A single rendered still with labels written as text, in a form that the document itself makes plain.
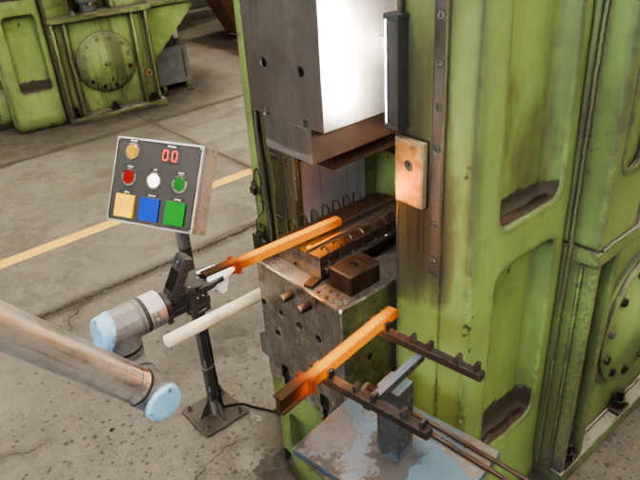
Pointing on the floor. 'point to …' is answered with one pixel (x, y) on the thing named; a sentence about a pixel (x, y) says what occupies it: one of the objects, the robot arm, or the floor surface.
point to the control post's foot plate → (213, 423)
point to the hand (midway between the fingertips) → (228, 266)
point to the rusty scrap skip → (225, 11)
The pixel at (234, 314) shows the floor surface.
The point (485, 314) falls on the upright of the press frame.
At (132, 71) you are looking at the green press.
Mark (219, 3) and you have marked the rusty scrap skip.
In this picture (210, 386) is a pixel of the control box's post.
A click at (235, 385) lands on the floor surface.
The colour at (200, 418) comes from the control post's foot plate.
